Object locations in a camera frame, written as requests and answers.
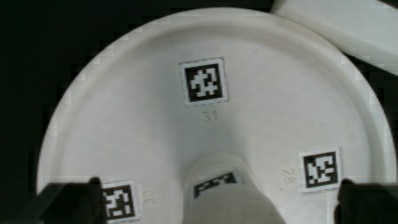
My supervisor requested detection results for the white cylindrical table leg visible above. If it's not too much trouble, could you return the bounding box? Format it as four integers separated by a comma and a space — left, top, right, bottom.
183, 171, 288, 224

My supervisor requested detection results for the white right fence bar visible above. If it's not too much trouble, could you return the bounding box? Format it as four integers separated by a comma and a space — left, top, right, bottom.
272, 0, 398, 76

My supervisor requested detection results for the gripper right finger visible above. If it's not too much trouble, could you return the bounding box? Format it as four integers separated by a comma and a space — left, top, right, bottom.
334, 179, 398, 224

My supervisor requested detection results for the white round table top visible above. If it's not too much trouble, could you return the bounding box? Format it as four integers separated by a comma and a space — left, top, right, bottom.
37, 8, 398, 224

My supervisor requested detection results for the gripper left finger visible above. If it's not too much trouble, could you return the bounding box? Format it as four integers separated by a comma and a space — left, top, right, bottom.
18, 177, 106, 224

